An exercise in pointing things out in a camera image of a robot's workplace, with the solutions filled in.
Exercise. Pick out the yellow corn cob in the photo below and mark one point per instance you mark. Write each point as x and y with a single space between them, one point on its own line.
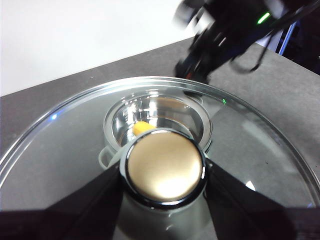
142 128

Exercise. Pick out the dark background furniture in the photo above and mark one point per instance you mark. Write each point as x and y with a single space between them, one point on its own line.
307 50

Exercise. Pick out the pale green electric pot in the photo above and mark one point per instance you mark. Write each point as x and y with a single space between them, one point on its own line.
175 117

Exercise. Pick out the glass lid with green knob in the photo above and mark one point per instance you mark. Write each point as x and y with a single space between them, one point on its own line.
165 165

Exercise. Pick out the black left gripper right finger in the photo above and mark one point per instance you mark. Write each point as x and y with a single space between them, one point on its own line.
250 215

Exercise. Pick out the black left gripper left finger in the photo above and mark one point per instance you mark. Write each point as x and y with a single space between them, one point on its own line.
62 220

